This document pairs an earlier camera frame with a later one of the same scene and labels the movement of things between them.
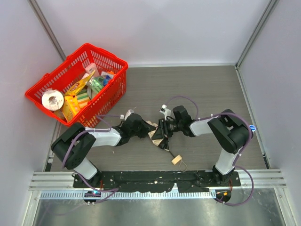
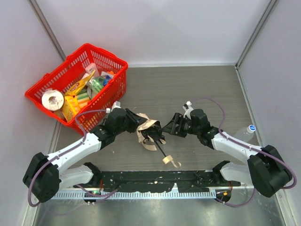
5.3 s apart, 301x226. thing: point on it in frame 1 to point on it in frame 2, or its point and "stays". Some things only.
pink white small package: x=91 y=67 stays
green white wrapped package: x=94 y=84 stays
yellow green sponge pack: x=83 y=97 stays
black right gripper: x=162 y=128 to x=177 y=125
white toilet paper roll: x=52 y=100 stays
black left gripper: x=146 y=128 to x=135 y=118
